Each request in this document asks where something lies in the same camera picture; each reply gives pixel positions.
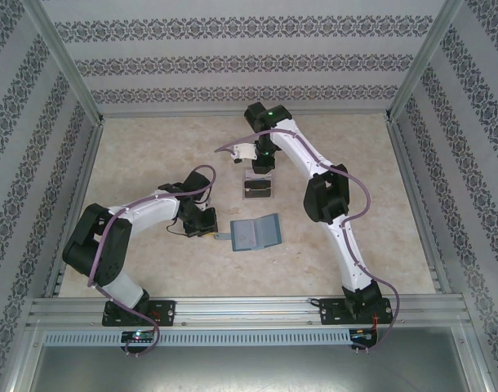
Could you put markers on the clear plastic box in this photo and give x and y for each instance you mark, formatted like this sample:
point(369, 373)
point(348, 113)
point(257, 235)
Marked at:
point(259, 185)

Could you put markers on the dark grey VIP card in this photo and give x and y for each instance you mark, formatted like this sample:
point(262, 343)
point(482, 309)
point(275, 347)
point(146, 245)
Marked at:
point(257, 192)

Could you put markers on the teal card holder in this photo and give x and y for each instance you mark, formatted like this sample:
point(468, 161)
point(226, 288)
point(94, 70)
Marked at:
point(267, 230)

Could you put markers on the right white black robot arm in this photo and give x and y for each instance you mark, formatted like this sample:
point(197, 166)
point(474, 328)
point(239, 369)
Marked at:
point(347, 253)

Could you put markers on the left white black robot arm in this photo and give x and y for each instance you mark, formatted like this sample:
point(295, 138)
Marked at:
point(151, 208)

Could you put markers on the white card pink print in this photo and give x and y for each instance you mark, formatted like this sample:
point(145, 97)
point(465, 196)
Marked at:
point(244, 236)

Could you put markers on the small circuit board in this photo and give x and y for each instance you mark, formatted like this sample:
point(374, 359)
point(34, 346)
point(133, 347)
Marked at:
point(138, 336)
point(363, 335)

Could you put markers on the grey sheet metal panel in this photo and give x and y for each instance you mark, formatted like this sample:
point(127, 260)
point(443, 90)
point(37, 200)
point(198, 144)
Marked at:
point(249, 367)

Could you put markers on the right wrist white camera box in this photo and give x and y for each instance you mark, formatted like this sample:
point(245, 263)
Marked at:
point(244, 152)

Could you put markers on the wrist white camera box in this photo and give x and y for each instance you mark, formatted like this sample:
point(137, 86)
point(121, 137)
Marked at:
point(244, 152)
point(208, 199)

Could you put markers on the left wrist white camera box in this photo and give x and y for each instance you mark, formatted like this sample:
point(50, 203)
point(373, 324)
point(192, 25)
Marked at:
point(208, 199)

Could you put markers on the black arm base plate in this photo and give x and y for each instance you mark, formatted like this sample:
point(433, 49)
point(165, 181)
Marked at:
point(330, 312)
point(167, 312)

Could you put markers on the aluminium mounting rail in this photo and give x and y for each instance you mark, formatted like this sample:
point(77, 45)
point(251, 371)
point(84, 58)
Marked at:
point(249, 310)

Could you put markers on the aluminium side rail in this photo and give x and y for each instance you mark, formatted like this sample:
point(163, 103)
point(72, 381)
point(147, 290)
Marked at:
point(408, 175)
point(78, 204)

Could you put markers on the aluminium frame post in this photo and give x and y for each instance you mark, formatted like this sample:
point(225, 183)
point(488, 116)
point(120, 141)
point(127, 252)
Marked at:
point(63, 61)
point(423, 61)

